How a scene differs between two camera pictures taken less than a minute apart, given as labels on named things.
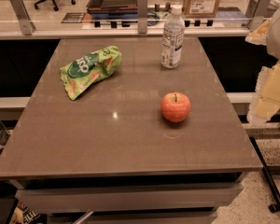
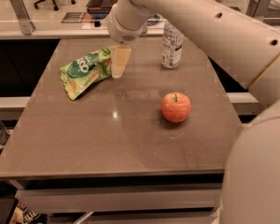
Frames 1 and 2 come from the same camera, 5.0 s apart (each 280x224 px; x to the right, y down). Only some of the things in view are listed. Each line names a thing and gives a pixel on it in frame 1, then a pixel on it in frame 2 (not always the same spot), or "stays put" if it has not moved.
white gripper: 279,32 -> 123,32
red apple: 175,106 stays put
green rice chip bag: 82,72 stays put
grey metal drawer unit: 156,199 stays put
